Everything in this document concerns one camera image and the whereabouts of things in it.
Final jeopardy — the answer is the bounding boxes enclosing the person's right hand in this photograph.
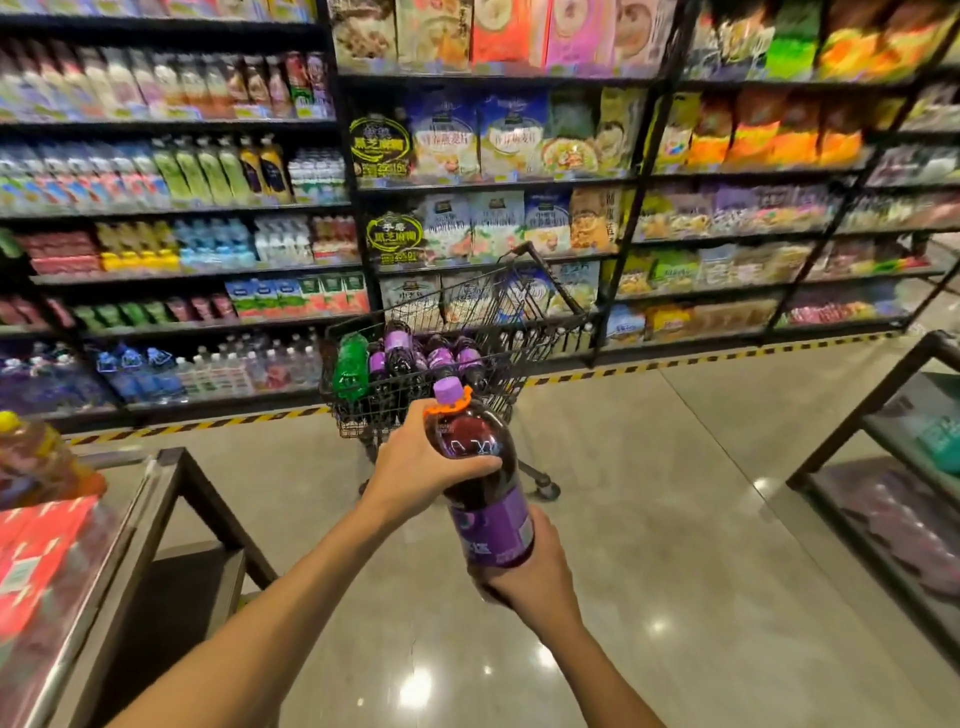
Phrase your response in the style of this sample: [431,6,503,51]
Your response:
[468,503,583,639]

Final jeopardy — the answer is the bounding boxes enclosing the person's left hand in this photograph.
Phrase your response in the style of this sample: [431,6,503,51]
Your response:
[359,397,504,526]

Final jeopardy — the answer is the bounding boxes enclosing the green soda bottle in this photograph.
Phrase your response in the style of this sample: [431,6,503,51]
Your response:
[332,332,371,404]

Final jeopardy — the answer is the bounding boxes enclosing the black wire shopping cart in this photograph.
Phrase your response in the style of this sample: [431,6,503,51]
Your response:
[318,239,594,502]

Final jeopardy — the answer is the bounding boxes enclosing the person's right forearm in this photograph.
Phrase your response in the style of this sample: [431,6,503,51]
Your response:
[524,614,669,728]

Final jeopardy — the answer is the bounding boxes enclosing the person's left forearm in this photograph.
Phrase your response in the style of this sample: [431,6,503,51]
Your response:
[108,494,406,728]

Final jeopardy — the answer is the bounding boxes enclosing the pack of clear water bottles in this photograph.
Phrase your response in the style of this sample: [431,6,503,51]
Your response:
[176,333,324,397]

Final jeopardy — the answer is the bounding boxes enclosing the row of light blue bottles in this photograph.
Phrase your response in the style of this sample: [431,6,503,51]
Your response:
[173,217,256,268]

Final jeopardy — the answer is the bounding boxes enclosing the row of yellow juice bottles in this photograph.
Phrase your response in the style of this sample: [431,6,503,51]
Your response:
[238,134,294,205]

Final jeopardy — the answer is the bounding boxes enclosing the pack of red capped bottles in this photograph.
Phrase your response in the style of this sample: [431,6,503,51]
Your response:
[824,464,960,601]

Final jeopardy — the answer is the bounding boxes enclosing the row of pale green bottles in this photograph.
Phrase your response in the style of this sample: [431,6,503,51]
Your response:
[152,136,253,208]

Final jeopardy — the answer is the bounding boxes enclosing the row of mixed juice bottles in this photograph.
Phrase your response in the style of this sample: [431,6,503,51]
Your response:
[0,410,108,511]

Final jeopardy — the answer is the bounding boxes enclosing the row of milk tea bottles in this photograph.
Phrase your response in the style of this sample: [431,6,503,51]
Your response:
[0,48,335,121]

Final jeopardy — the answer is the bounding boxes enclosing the white printed food bag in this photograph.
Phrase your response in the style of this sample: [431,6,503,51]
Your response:
[440,269,496,324]
[380,273,444,324]

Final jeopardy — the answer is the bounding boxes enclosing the row of pale capped jars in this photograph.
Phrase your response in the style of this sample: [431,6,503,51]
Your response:
[551,322,598,355]

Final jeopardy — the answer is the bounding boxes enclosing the row of red juice cartons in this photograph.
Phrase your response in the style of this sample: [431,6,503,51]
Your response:
[224,273,370,320]

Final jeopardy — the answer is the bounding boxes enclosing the blue white food bag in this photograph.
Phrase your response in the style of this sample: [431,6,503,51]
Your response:
[494,258,601,316]

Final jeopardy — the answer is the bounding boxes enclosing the black metal store shelf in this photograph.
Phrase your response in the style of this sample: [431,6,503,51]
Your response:
[0,0,960,436]

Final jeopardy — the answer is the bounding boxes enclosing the dark metal display table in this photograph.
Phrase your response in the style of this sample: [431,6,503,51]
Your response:
[0,446,279,728]
[785,329,960,669]

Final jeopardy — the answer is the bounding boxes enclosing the row of blue water jugs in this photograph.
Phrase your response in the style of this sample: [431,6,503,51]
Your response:
[93,344,185,403]

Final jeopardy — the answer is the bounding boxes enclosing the row of blue oat bags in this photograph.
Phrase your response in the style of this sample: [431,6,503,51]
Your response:
[408,93,553,181]

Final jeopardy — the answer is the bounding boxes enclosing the stack of red drink packs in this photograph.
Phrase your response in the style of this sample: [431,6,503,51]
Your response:
[0,494,103,646]

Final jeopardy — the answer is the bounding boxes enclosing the rows of colourful snack bags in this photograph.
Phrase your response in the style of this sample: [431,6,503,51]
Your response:
[607,176,939,343]

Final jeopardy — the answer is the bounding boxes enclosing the green wrapped bottle pack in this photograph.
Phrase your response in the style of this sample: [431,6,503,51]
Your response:
[899,397,960,474]

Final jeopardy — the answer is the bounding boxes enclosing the row of pastel food boxes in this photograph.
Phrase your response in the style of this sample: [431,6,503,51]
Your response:
[329,0,676,73]

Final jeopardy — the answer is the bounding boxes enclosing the row of orange snack bags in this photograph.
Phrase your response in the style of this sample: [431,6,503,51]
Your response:
[656,89,875,172]

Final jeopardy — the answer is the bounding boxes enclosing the black bag yellow ring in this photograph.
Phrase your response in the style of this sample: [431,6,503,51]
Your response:
[348,112,414,181]
[365,212,425,265]

